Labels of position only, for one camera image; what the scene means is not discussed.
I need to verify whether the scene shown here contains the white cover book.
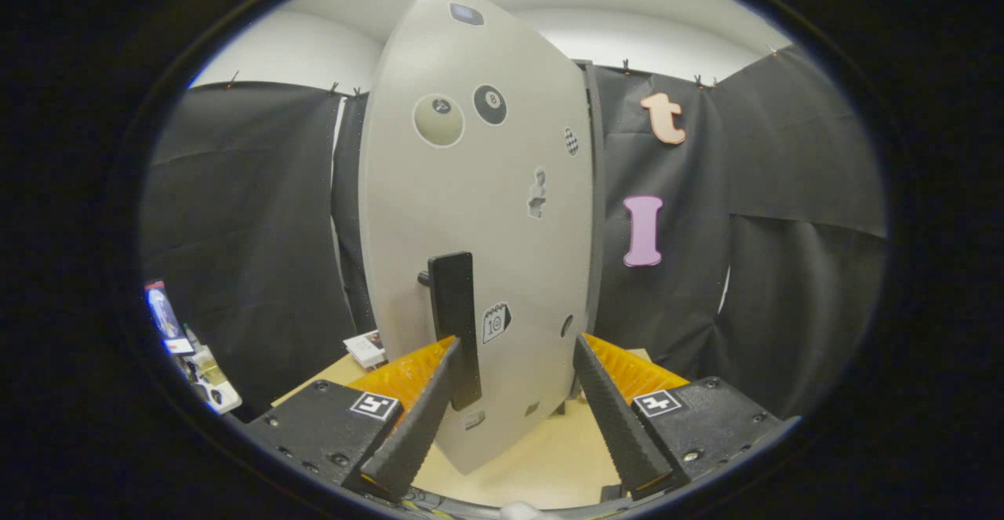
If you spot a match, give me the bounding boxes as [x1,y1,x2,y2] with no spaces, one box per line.
[343,330,387,370]

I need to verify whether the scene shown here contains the blue and white printed card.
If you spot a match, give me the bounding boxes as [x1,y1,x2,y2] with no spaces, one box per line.
[144,281,193,356]

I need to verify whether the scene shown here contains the black backdrop cloth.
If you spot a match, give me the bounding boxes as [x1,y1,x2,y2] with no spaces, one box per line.
[141,42,891,419]

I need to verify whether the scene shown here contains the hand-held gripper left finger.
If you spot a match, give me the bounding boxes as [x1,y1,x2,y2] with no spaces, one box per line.
[239,336,464,501]

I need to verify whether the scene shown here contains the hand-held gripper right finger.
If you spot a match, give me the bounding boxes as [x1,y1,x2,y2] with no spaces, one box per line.
[571,332,802,501]

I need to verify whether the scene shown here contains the pile of white clutter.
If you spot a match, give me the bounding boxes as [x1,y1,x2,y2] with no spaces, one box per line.
[184,344,242,415]

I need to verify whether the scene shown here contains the black door handle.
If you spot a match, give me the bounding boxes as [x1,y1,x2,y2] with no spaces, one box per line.
[417,252,482,412]

